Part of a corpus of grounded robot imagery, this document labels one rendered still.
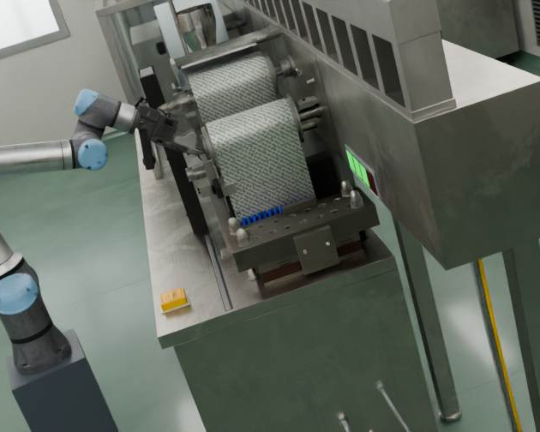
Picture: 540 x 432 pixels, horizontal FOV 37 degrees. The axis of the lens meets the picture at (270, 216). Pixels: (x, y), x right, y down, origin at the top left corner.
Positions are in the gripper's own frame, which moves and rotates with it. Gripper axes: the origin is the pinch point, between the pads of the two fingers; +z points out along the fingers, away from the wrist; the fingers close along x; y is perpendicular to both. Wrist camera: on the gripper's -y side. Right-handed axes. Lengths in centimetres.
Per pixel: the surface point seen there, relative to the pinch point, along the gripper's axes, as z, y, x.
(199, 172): 3.4, -6.2, 4.0
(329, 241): 36.6, -4.2, -25.9
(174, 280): 8.3, -38.6, 0.2
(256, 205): 20.6, -7.4, -4.2
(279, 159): 21.2, 7.2, -4.2
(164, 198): 9, -38, 74
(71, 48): -36, -73, 552
